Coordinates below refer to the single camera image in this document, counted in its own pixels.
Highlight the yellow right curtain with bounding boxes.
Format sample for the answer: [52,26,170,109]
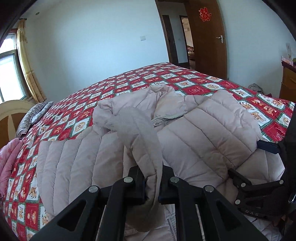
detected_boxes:
[16,19,47,103]

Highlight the beige quilted down jacket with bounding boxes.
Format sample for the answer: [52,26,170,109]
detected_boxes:
[36,86,284,240]

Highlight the wooden dresser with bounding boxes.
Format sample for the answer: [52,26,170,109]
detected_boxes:
[279,61,296,102]

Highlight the pile of clothes on floor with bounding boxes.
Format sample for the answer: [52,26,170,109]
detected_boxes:
[248,83,264,94]

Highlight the pink folded blanket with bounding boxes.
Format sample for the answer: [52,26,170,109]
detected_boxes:
[0,138,23,199]

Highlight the red patterned bed sheet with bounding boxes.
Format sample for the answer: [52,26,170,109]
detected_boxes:
[1,63,295,240]

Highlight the cream and brown headboard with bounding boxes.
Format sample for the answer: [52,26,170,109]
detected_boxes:
[0,100,34,148]

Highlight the red double happiness sticker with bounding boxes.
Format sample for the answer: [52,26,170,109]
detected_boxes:
[199,7,212,22]

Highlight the silver door handle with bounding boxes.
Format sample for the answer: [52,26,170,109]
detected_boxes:
[216,35,224,44]

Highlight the window with dark frame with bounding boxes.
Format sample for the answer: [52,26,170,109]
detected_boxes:
[0,29,30,103]

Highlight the brown wooden door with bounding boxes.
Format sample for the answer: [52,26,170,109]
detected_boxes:
[185,0,227,79]

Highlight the grey striped pillow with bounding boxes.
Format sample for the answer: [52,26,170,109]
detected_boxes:
[16,101,54,139]

